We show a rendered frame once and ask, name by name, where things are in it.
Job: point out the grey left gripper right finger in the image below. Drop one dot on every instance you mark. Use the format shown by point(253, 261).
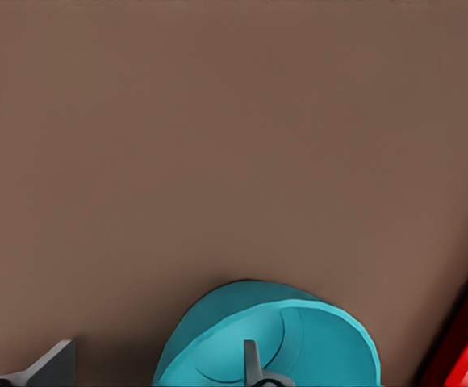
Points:
point(252, 364)

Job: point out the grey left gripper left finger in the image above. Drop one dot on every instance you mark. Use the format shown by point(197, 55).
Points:
point(52, 366)

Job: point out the teal bowl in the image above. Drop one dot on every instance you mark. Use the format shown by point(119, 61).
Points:
point(323, 342)

